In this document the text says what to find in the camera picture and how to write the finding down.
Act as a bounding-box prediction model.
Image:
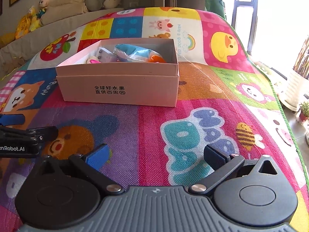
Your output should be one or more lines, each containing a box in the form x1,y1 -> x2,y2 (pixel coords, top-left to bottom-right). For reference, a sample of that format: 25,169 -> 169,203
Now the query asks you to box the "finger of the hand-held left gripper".
0,126 -> 59,144
0,113 -> 26,127

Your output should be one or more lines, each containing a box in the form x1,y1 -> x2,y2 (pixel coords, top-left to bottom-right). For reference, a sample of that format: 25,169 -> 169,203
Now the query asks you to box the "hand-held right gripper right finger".
188,144 -> 279,197

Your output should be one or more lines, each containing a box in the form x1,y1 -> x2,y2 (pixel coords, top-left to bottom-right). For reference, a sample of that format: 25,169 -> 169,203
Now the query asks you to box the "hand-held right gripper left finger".
41,143 -> 125,195

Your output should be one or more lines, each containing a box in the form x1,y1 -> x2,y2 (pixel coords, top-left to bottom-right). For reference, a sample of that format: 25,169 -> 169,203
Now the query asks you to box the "pink cardboard box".
55,38 -> 180,107

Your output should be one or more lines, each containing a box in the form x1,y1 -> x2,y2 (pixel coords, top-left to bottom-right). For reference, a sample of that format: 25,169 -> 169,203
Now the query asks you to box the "white plastic item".
95,48 -> 119,64

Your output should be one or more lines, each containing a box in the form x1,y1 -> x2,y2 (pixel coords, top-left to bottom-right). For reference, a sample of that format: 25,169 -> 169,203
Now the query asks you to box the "blue white soft packet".
113,44 -> 161,63

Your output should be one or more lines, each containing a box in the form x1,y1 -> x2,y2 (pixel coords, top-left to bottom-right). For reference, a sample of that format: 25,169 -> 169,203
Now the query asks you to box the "orange toy cup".
148,55 -> 167,63

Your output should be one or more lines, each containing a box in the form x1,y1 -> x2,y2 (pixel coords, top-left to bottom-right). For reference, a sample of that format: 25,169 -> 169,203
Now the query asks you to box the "colourful printed blanket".
0,7 -> 309,232

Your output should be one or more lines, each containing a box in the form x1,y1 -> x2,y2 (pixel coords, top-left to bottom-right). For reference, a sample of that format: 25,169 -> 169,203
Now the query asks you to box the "yellow orange plush backpack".
15,16 -> 32,40

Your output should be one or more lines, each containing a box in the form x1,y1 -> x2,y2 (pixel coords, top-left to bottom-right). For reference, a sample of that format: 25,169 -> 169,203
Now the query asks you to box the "small red plant pot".
299,101 -> 309,123

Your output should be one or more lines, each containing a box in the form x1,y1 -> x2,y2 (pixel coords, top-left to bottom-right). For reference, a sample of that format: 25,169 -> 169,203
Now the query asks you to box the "yellow duck plush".
28,5 -> 43,32

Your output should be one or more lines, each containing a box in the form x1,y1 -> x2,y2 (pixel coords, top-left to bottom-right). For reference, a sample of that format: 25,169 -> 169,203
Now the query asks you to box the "potted dried plant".
281,37 -> 309,112

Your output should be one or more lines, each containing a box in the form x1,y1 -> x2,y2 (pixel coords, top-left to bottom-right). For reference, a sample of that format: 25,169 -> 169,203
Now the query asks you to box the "beige rolled pillow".
40,2 -> 89,26

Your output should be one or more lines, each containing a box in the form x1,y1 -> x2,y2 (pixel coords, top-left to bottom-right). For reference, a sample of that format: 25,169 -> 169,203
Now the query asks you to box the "doll with red hair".
36,0 -> 51,20

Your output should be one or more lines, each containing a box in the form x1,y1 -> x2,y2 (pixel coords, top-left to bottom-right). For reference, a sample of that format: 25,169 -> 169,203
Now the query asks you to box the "dark window frame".
230,0 -> 260,54

